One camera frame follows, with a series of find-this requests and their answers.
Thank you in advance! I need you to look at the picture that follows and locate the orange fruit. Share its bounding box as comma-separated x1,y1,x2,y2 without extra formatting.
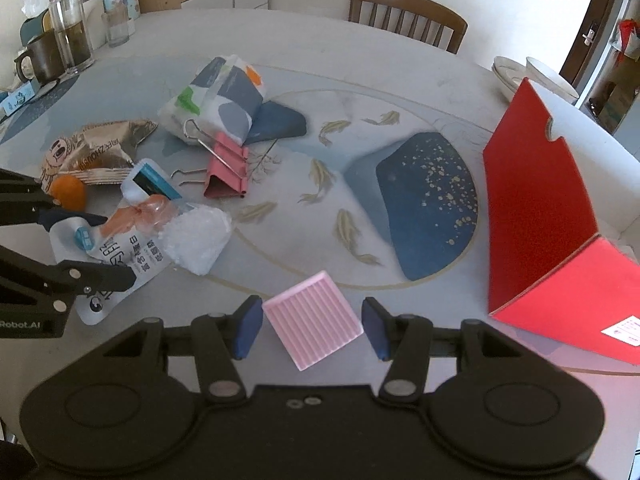
50,175,88,212

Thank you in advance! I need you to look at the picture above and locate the glass cup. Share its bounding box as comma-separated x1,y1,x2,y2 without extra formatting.
101,7,132,48

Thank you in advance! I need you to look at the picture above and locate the pink small packet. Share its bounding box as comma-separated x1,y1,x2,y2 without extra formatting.
262,270,365,372

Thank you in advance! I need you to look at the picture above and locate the teal small packet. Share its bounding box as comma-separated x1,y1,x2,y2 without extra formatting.
121,158,183,206

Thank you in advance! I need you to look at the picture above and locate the patterned cloth pouch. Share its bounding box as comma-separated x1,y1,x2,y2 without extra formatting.
157,55,266,147

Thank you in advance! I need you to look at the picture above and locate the tall glass jar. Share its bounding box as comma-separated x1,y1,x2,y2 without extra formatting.
48,0,96,77

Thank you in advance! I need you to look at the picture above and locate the white printed desktop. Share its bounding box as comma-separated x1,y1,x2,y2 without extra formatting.
0,7,640,480

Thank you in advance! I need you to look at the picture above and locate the wooden chair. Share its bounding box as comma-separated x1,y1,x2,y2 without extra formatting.
348,0,469,55

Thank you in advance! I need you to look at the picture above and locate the white cardboard box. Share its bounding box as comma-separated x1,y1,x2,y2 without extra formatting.
482,77,640,367

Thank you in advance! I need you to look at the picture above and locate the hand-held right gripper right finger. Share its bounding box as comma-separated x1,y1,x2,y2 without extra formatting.
361,297,536,403

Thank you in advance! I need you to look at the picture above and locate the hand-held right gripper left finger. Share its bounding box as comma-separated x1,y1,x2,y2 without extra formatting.
102,296,264,406

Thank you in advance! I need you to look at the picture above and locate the dark wooden door frame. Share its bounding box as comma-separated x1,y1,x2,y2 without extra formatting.
559,0,626,96

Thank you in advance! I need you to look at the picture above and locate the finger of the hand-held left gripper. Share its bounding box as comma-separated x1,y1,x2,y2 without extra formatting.
0,245,137,311
0,169,108,233

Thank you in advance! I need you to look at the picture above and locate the white plate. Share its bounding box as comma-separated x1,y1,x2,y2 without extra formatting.
492,56,529,88
492,67,522,107

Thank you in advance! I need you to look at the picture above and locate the white snack packet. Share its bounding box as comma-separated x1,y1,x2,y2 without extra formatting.
50,195,176,326

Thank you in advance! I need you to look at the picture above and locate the pink binder clip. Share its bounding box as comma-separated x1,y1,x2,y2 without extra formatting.
171,119,250,200

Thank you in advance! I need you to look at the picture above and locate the dark mug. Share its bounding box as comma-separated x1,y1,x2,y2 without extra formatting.
14,30,63,85

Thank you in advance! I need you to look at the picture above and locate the foil snack bag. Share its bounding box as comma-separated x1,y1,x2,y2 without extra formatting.
40,119,160,188

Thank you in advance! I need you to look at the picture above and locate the small blue box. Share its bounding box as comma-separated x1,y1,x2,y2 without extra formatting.
0,82,41,116

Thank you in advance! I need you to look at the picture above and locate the white bowl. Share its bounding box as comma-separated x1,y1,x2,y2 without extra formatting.
525,56,580,103

